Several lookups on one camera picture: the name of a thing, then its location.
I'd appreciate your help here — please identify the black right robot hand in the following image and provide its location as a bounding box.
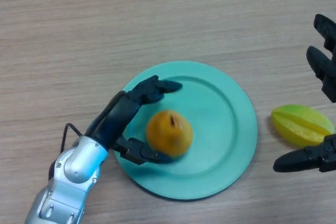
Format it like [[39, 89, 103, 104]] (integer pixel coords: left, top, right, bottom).
[[272, 14, 336, 174]]

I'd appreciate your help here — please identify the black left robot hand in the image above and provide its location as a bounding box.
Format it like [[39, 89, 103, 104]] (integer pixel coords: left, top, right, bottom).
[[84, 74, 183, 166]]

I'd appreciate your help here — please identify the yellow pear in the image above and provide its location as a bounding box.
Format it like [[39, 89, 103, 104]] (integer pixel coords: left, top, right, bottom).
[[145, 110, 194, 159]]

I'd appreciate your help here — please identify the green round plate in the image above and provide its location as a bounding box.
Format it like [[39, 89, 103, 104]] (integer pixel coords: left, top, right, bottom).
[[115, 60, 258, 200]]

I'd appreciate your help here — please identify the yellow-green starfruit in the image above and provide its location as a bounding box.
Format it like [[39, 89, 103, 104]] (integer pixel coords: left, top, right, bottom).
[[270, 104, 335, 147]]

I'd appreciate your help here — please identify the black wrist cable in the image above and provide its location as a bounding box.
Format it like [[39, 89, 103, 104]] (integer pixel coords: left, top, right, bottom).
[[60, 123, 82, 154]]

